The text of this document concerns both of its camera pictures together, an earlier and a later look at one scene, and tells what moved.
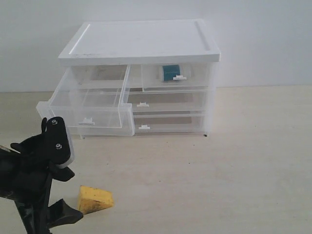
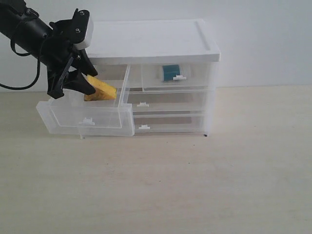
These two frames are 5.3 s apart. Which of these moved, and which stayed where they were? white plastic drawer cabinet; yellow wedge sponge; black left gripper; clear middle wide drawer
Moved: yellow wedge sponge; black left gripper
Stayed: clear middle wide drawer; white plastic drawer cabinet
